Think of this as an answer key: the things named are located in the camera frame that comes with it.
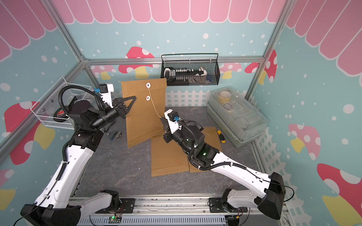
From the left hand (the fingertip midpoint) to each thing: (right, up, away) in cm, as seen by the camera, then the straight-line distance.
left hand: (136, 100), depth 61 cm
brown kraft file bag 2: (+10, -34, +31) cm, 47 cm away
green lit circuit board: (-16, -61, +12) cm, 64 cm away
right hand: (+11, -8, 0) cm, 14 cm away
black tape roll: (-41, -5, +8) cm, 42 cm away
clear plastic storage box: (+54, -6, +27) cm, 61 cm away
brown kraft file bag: (+1, -7, +7) cm, 10 cm away
